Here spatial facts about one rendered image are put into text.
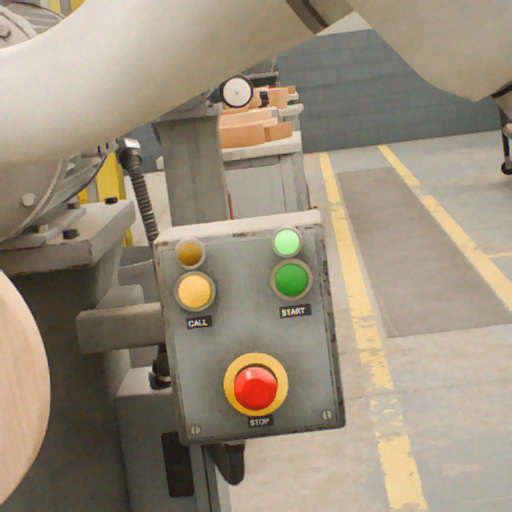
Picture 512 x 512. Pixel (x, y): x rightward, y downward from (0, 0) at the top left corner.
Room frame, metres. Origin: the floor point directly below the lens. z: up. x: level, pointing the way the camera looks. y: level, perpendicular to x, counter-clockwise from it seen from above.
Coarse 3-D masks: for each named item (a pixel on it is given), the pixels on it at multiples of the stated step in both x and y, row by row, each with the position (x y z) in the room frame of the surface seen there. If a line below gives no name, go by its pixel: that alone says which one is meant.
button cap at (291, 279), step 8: (288, 264) 1.22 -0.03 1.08; (296, 264) 1.22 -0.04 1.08; (280, 272) 1.22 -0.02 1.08; (288, 272) 1.22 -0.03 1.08; (296, 272) 1.22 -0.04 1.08; (304, 272) 1.22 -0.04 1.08; (280, 280) 1.22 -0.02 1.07; (288, 280) 1.22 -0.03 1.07; (296, 280) 1.22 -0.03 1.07; (304, 280) 1.22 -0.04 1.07; (280, 288) 1.22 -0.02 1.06; (288, 288) 1.22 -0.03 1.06; (296, 288) 1.22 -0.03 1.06; (304, 288) 1.22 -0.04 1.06
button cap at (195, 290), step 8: (184, 280) 1.22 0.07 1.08; (192, 280) 1.22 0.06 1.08; (200, 280) 1.22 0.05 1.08; (184, 288) 1.22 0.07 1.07; (192, 288) 1.22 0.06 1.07; (200, 288) 1.22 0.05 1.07; (208, 288) 1.22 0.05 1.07; (184, 296) 1.22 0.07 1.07; (192, 296) 1.22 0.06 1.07; (200, 296) 1.22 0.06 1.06; (208, 296) 1.22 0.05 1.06; (192, 304) 1.22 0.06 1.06; (200, 304) 1.22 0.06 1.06
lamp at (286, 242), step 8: (280, 232) 1.22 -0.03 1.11; (288, 232) 1.22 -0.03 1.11; (296, 232) 1.22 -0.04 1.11; (272, 240) 1.22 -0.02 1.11; (280, 240) 1.22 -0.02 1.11; (288, 240) 1.22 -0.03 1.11; (296, 240) 1.22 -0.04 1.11; (272, 248) 1.23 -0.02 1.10; (280, 248) 1.22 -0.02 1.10; (288, 248) 1.22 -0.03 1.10; (296, 248) 1.22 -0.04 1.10; (288, 256) 1.22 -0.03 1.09
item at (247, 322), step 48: (240, 240) 1.23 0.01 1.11; (240, 288) 1.23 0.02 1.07; (192, 336) 1.23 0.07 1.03; (240, 336) 1.23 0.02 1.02; (288, 336) 1.23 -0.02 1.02; (192, 384) 1.23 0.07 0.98; (288, 384) 1.23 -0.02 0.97; (336, 384) 1.23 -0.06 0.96; (192, 432) 1.23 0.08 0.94; (240, 432) 1.23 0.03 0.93; (288, 432) 1.23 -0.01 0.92; (240, 480) 1.27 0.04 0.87
